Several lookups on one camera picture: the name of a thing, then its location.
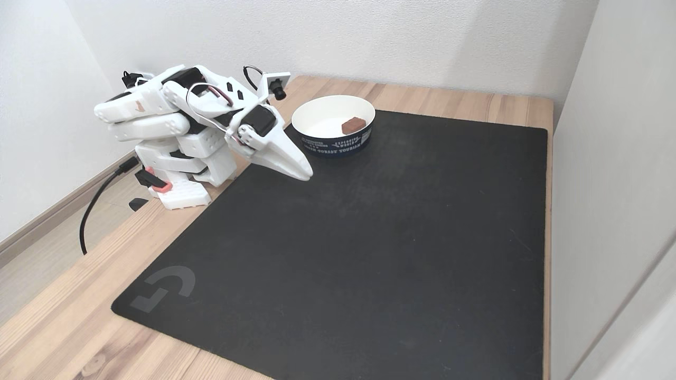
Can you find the red-brown toy block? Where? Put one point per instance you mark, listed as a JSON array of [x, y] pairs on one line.
[[353, 125]]

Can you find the white paper bowl navy band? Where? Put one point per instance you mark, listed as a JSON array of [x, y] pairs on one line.
[[322, 113]]

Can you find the black and orange table clamp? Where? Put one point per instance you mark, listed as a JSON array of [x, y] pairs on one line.
[[156, 182]]

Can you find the black mouse mat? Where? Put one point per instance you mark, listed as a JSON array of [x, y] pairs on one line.
[[369, 237]]

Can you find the black power adapter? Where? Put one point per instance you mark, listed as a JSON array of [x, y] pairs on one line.
[[129, 80]]

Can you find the wooden baseboard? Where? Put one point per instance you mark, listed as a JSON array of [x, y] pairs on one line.
[[53, 217]]

